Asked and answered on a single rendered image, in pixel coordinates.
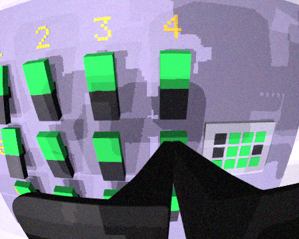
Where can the pale lavender switch panel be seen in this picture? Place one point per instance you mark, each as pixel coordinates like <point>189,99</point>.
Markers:
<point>89,89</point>

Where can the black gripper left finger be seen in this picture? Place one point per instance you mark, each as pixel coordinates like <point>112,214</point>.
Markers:
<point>140,210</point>

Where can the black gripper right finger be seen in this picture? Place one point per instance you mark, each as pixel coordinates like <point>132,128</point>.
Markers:
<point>217,205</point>

